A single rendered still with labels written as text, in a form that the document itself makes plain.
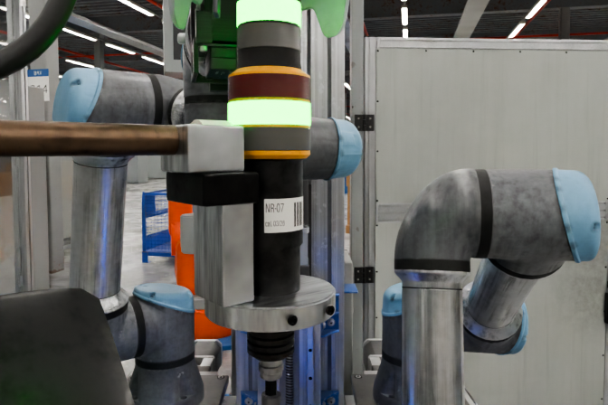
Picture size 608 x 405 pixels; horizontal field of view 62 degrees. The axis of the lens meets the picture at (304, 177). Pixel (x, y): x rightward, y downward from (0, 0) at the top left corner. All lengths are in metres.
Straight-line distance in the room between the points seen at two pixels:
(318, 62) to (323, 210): 0.33
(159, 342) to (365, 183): 1.28
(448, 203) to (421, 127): 1.52
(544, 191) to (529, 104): 1.68
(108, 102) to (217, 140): 0.62
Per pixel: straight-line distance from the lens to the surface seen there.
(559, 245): 0.68
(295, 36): 0.27
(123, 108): 0.86
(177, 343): 1.06
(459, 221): 0.65
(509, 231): 0.66
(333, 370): 1.25
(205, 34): 0.34
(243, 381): 1.26
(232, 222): 0.24
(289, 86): 0.26
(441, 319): 0.66
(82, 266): 0.95
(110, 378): 0.37
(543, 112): 2.37
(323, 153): 0.58
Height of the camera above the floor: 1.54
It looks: 3 degrees down
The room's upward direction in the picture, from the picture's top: straight up
